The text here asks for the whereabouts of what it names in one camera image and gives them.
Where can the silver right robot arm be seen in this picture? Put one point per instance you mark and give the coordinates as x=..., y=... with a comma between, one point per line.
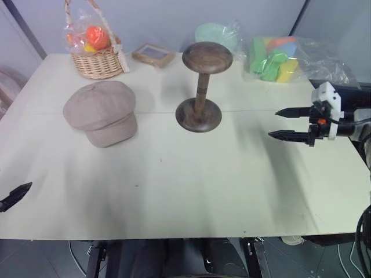
x=360, y=123

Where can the white object under table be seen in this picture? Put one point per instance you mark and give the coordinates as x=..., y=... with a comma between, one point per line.
x=292, y=240

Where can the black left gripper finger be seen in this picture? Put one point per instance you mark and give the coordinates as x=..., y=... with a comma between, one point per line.
x=16, y=194

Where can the dark wooden hat stand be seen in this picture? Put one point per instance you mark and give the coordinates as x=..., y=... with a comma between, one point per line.
x=206, y=58

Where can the yellow toy fruit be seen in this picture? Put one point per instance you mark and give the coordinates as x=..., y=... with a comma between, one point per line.
x=89, y=48

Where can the beige newsboy cap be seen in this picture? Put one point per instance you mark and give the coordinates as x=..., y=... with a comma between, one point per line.
x=98, y=111

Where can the mint green plate in bag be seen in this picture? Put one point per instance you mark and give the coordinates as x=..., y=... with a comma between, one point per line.
x=210, y=33

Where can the clear plastic bag in basket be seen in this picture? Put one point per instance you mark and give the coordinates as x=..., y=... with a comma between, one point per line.
x=74, y=36

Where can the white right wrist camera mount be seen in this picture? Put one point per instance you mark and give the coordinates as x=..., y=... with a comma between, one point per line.
x=329, y=94

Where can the wooden picture frame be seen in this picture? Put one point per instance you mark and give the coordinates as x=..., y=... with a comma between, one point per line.
x=153, y=54

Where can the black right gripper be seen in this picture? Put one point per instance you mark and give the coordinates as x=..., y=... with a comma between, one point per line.
x=316, y=135

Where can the black metal table leg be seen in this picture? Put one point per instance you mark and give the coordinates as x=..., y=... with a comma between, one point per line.
x=94, y=259
x=256, y=257

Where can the orange toy fruit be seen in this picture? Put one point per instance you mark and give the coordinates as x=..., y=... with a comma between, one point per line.
x=97, y=37

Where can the plastic bag of foam blocks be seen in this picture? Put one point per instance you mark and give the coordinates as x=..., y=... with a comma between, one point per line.
x=275, y=62

